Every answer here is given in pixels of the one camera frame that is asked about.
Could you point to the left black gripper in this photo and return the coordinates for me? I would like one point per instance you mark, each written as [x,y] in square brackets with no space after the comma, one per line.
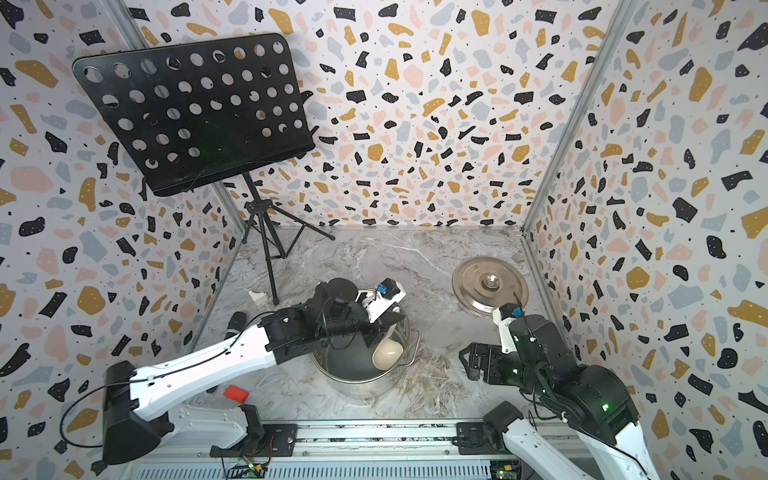
[385,321]

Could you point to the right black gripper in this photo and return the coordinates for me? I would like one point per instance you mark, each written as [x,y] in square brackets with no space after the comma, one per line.
[492,353]

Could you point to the stainless steel pot lid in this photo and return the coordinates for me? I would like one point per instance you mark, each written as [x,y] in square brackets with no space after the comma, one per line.
[482,284]

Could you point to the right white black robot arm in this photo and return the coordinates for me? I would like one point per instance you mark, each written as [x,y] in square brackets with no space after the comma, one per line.
[590,399]

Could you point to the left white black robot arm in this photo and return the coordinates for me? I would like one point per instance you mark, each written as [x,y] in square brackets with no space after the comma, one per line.
[145,408]

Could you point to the right green circuit board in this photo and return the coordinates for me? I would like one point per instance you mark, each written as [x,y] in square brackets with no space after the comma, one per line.
[505,470]

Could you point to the green circuit board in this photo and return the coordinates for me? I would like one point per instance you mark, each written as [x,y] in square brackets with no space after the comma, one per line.
[245,468]
[505,470]

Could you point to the small white object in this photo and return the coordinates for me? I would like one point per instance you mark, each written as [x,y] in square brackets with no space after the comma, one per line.
[260,299]

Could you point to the black cylindrical marker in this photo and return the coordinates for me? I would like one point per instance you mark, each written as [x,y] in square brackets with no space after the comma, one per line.
[236,324]

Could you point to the red block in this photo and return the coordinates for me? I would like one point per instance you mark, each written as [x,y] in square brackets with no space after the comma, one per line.
[236,394]

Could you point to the left green circuit board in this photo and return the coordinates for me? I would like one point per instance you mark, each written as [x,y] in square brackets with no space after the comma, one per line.
[245,468]

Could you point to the black perforated music stand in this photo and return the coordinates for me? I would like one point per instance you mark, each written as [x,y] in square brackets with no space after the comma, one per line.
[196,113]

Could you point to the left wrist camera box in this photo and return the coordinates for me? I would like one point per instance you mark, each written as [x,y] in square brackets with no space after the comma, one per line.
[381,298]

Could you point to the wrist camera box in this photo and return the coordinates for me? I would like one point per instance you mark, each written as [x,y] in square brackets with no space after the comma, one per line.
[502,317]
[381,298]

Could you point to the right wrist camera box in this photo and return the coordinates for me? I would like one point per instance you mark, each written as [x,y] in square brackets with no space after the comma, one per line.
[502,317]

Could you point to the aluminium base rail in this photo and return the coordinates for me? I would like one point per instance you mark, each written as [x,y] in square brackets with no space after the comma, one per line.
[336,449]

